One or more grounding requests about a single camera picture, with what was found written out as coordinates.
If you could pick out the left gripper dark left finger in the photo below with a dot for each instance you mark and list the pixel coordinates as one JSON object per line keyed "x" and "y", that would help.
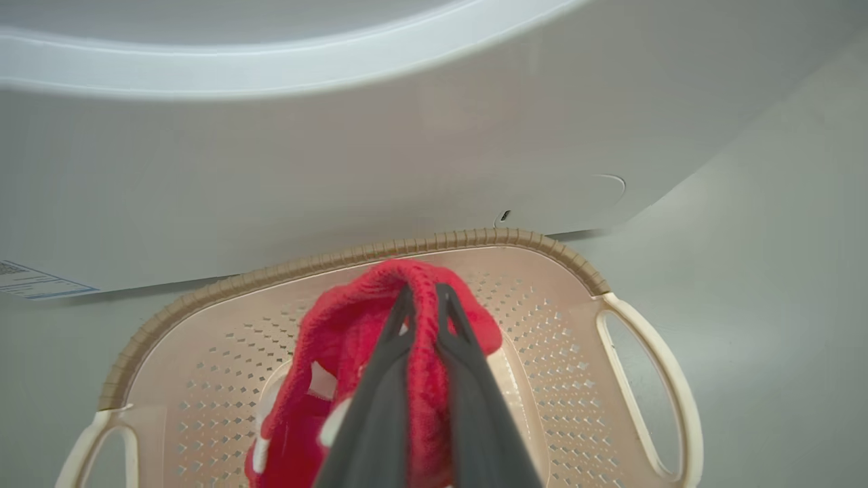
{"x": 380, "y": 420}

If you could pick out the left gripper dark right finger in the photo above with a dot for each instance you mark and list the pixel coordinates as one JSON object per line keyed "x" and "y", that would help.
{"x": 481, "y": 434}

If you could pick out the red knitted garment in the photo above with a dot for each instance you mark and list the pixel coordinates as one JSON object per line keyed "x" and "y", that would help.
{"x": 339, "y": 325}

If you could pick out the beige perforated laundry basket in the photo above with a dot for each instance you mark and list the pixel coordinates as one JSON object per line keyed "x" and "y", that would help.
{"x": 556, "y": 339}

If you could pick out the white front-load washing machine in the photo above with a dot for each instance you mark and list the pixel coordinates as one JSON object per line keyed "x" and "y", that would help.
{"x": 339, "y": 169}

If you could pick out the blue energy label sticker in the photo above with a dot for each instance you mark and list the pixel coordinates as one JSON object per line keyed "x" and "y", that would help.
{"x": 34, "y": 281}

